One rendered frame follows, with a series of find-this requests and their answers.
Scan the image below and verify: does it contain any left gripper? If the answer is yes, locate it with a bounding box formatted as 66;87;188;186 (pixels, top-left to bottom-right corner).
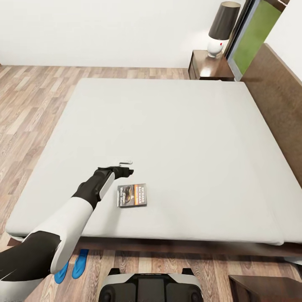
113;166;134;178

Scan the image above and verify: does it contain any hardback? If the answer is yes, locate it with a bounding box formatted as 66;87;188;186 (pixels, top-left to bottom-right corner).
117;183;147;207

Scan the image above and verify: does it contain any sandal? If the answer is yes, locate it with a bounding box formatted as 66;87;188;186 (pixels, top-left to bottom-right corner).
72;249;89;279
54;261;69;283

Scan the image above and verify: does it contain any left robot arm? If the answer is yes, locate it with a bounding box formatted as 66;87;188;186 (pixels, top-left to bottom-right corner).
0;158;134;302

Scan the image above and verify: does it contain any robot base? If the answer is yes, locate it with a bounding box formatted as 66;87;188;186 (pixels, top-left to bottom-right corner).
98;268;204;302

